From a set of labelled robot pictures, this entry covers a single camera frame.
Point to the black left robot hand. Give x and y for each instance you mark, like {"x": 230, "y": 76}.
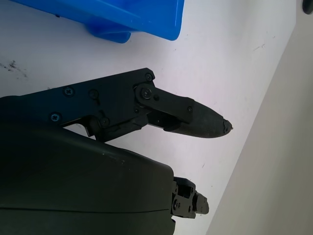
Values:
{"x": 308, "y": 5}

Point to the blue plastic tray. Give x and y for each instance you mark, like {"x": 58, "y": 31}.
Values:
{"x": 134, "y": 17}

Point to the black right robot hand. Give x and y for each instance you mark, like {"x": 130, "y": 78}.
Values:
{"x": 73, "y": 176}

